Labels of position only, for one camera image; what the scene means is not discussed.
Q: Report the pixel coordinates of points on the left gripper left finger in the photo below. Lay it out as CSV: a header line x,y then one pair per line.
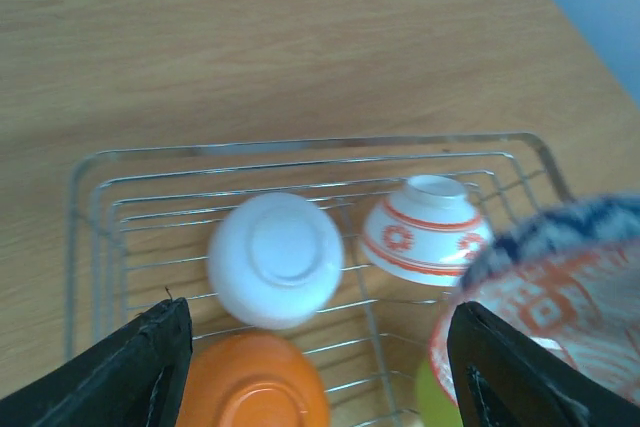
x,y
133,377

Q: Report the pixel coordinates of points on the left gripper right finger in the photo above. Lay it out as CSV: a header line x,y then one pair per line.
x,y
503,378

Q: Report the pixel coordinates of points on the green and white bowl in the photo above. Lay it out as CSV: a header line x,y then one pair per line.
x,y
435,408

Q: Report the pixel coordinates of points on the plain white bowl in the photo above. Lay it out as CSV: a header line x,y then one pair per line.
x,y
253,379
275,260

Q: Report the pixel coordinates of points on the red geometric pattern bowl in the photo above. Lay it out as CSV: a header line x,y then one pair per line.
x,y
567,277

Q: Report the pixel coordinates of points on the chrome wire dish rack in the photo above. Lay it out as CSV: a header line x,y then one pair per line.
x,y
139,222

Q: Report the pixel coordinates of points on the red floral pattern bowl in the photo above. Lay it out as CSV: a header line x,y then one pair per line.
x,y
427,231

